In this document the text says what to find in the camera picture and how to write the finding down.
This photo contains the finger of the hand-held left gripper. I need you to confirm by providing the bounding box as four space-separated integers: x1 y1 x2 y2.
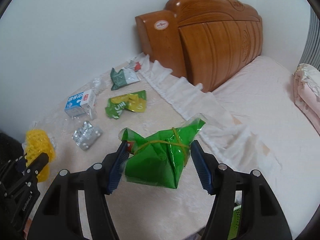
24 152 50 180
0 155 28 180

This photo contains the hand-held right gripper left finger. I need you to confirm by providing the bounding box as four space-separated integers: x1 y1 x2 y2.
26 140 130 240

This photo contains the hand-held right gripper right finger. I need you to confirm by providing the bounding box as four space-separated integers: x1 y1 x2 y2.
190 140 293 240

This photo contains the yellow foam net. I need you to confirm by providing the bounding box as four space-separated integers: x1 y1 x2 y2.
24 128 56 183

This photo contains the green plastic bag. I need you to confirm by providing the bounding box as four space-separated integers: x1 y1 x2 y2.
117 117 207 190

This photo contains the blue white milk carton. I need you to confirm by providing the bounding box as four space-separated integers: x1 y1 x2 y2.
64 89 98 120

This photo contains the silver foil blister pack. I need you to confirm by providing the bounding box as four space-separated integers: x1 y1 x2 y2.
72 120 104 151

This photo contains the green plastic basket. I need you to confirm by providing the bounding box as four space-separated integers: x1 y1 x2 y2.
231 205 243 240

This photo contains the yellow green snack wrapper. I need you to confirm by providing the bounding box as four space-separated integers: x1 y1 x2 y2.
104 90 147 120

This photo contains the crumpled clear plastic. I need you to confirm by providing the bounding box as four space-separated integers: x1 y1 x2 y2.
90 76 112 97

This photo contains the green white packet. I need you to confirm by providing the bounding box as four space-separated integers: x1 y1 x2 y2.
110 67 141 91

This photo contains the pink bed sheet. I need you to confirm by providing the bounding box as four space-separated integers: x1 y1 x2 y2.
212 55 320 240

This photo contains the crumpled white red wrapper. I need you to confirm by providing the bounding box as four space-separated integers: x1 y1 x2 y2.
125 56 143 72

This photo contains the wooden headboard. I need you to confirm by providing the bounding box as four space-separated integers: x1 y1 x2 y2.
135 0 265 93

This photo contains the folded pink blanket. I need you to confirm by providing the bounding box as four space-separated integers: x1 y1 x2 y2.
293 63 320 122

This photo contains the grey striped curtain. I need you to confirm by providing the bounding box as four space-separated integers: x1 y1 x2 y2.
301 5 320 70

